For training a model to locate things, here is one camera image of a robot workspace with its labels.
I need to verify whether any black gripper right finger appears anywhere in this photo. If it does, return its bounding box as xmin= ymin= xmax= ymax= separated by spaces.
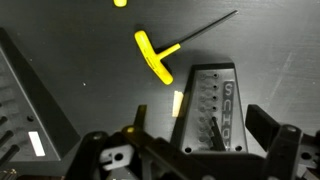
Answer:
xmin=244 ymin=103 xmax=320 ymax=180

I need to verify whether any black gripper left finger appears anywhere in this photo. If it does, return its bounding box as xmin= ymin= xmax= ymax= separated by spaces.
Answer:
xmin=64 ymin=104 xmax=201 ymax=180

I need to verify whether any black stand for yellow keys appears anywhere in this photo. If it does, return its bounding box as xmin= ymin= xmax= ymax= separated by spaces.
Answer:
xmin=169 ymin=62 xmax=249 ymax=155

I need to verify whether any small tan tape strip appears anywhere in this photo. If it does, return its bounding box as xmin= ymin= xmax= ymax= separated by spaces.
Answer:
xmin=171 ymin=90 xmax=184 ymax=118

